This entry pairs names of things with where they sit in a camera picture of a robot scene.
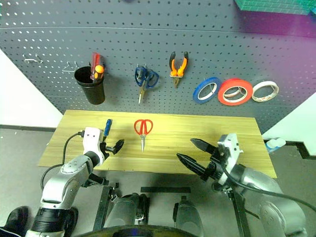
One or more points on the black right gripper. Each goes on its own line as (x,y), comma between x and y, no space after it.
(214,170)

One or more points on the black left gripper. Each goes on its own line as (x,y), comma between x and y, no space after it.
(105,150)

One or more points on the wide red tape roll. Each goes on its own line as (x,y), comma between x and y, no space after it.
(222,97)

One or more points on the orange black needle-nose pliers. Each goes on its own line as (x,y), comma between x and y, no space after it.
(176,81)

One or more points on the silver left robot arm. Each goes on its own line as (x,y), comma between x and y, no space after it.
(66,177)

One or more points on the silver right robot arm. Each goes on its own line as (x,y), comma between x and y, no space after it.
(271,217)

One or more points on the blue tape roll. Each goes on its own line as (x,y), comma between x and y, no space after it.
(196,95)

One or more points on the white tape roll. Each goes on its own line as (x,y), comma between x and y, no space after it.
(255,96)

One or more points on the grey perforated pegboard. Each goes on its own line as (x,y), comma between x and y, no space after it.
(158,44)

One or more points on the black plastic cup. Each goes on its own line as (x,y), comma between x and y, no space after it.
(95,93)

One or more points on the silver robot leg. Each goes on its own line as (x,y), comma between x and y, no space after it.
(188,214)
(128,209)

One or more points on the white plastic bottle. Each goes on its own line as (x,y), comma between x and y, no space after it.
(275,144)

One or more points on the orange black screwdriver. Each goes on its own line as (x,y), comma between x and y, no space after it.
(99,69)

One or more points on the black rounded foot shape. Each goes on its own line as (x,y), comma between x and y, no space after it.
(72,219)

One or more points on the dark rounded shape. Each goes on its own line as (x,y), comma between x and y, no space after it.
(138,232)

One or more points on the green brick pattern box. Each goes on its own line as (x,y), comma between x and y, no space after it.
(271,5)

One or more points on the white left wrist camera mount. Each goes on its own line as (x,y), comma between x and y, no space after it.
(92,139)

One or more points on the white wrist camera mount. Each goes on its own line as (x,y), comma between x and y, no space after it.
(229,148)
(92,139)

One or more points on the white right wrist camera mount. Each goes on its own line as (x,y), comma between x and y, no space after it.
(229,148)

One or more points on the black table frame leg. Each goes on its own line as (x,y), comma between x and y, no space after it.
(101,209)
(242,214)

